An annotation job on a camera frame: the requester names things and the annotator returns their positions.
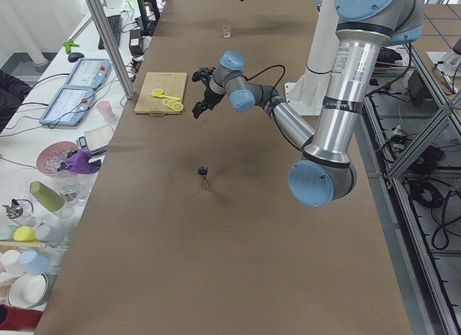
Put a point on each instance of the teach pendant near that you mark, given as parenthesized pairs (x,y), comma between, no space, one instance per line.
(68,107)

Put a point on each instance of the wooden cutting board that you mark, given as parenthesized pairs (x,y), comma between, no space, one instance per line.
(172,83)

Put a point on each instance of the yellow plastic spoon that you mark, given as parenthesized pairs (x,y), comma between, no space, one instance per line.
(171,97)

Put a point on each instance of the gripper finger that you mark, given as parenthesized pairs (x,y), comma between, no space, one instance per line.
(208,106)
(198,109)

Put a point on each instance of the teach pendant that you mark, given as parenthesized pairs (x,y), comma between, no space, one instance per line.
(89,73)
(68,107)

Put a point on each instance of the black computer mouse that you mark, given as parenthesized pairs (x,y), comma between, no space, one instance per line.
(74,56)

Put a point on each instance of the small clear glass cup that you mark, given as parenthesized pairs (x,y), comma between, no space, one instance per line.
(226,31)

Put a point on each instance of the lemon slice middle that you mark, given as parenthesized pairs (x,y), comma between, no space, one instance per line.
(175,104)

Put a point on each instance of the aluminium camera post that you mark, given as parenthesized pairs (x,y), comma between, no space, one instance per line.
(102,26)

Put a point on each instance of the white bowl green rim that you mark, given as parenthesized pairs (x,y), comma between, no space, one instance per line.
(28,291)

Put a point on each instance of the steel double jigger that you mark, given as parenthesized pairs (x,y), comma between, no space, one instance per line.
(202,172)

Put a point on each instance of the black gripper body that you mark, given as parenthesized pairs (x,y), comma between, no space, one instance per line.
(208,96)

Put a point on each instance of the black keyboard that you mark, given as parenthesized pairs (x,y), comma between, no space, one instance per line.
(115,25)

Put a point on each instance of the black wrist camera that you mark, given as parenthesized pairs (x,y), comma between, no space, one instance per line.
(203,74)

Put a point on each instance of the yellow cup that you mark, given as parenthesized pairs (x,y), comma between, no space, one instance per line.
(25,234)

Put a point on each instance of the green cup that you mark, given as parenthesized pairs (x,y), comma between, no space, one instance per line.
(46,196)

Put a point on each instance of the light blue cup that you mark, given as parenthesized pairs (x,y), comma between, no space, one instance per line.
(34,262)

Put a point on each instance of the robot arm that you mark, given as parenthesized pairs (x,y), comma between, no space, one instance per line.
(325,172)

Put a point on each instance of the teach pendant far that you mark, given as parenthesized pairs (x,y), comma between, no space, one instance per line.
(89,73)

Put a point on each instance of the pink cup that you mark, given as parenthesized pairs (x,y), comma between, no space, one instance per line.
(105,110)

